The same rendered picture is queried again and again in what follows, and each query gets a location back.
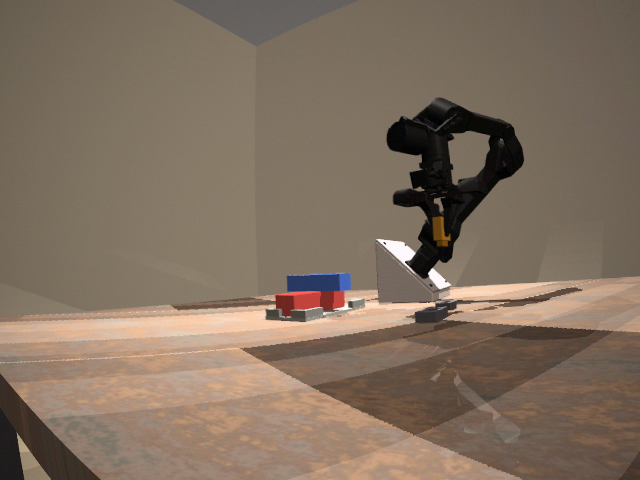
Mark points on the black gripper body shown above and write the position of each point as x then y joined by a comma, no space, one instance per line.
473,185

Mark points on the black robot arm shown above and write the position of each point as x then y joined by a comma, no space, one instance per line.
428,134

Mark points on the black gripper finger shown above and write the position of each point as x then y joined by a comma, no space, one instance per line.
450,209
430,209

